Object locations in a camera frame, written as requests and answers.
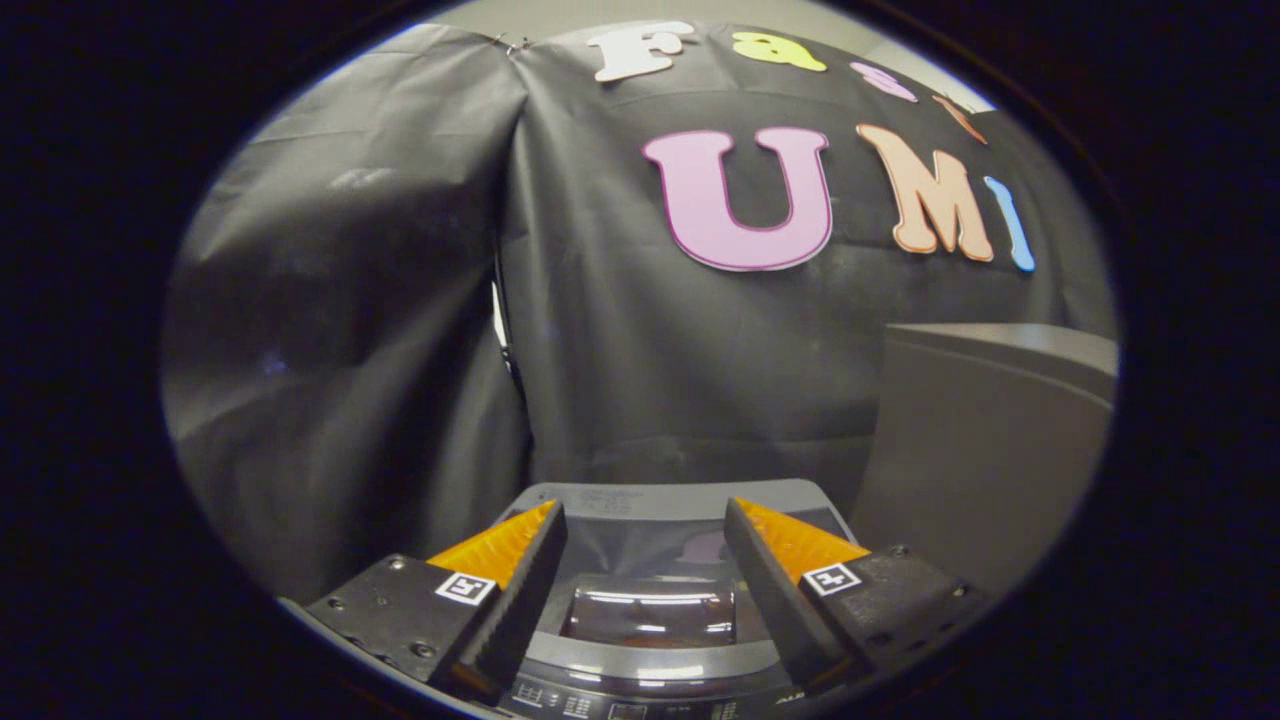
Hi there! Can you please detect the dark washing machine lid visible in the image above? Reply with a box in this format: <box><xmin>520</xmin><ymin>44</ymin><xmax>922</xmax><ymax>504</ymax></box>
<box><xmin>490</xmin><ymin>478</ymin><xmax>859</xmax><ymax>666</ymax></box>

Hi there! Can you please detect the black backdrop cloth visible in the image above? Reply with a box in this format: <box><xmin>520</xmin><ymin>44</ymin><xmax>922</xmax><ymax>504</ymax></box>
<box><xmin>160</xmin><ymin>20</ymin><xmax>1119</xmax><ymax>601</ymax></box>

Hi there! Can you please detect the grey and cream cabinet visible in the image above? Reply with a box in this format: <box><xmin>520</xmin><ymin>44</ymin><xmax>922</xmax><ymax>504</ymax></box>
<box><xmin>850</xmin><ymin>322</ymin><xmax>1119</xmax><ymax>601</ymax></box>

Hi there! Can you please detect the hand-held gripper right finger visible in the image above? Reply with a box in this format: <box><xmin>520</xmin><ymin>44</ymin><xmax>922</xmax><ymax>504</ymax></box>
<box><xmin>724</xmin><ymin>497</ymin><xmax>991</xmax><ymax>696</ymax></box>

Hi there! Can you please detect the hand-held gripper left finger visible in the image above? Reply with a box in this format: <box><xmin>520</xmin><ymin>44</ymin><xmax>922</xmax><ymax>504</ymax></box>
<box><xmin>300</xmin><ymin>498</ymin><xmax>569</xmax><ymax>706</ymax></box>

